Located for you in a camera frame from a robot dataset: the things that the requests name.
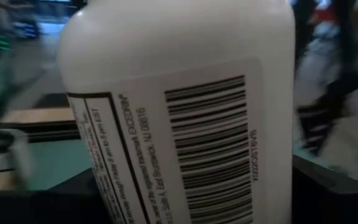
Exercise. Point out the wooden table side board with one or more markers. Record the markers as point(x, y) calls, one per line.
point(39, 115)

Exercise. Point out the white bottle barcode label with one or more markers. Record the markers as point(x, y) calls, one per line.
point(182, 46)

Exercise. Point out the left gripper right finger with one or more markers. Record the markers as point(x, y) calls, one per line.
point(331, 196)

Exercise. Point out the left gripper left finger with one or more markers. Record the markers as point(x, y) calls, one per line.
point(42, 208)

